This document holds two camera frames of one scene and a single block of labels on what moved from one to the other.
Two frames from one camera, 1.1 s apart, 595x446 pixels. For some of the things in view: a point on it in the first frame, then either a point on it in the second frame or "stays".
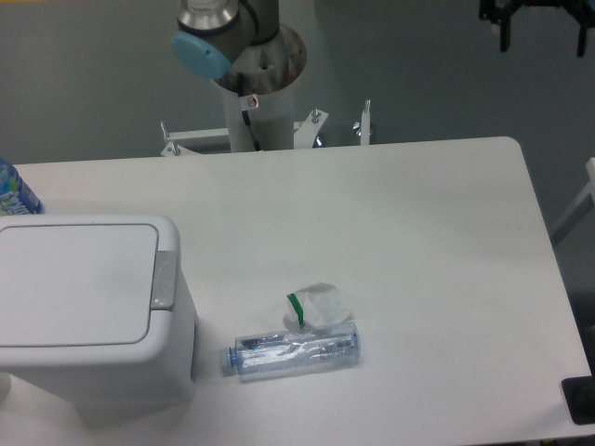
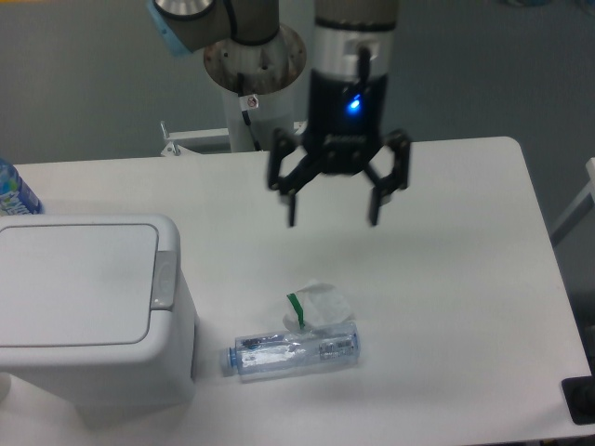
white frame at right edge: (579, 208) stays
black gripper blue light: (501, 11) → (344, 131)
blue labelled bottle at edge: (16, 196) stays
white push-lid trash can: (100, 308) stays
